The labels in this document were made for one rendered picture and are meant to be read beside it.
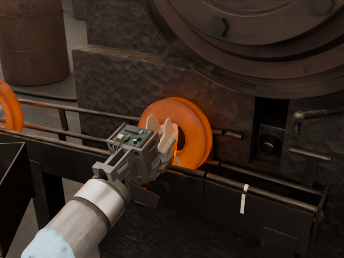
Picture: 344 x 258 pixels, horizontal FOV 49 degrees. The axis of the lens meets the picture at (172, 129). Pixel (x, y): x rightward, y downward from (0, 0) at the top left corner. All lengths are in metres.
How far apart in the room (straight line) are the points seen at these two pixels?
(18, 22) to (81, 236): 2.86
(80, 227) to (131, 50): 0.46
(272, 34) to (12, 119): 0.75
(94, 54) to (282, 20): 0.51
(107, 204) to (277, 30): 0.33
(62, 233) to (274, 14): 0.38
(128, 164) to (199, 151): 0.17
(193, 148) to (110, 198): 0.22
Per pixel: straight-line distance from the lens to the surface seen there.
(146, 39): 0.84
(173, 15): 0.60
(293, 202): 0.65
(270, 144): 0.74
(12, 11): 3.32
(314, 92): 0.56
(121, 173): 0.59
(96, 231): 0.56
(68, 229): 0.55
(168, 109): 0.73
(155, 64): 0.78
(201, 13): 0.50
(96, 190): 0.57
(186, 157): 0.73
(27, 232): 1.75
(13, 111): 1.04
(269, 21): 0.47
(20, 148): 0.82
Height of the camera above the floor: 1.09
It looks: 26 degrees down
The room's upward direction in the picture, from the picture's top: straight up
